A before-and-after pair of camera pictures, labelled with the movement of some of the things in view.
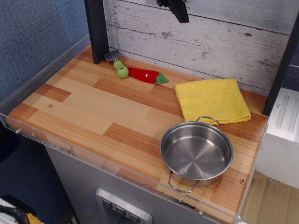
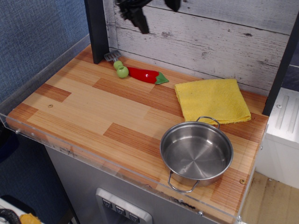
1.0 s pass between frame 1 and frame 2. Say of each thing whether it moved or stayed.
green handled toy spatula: stayed
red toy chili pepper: stayed
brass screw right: stayed
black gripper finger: moved
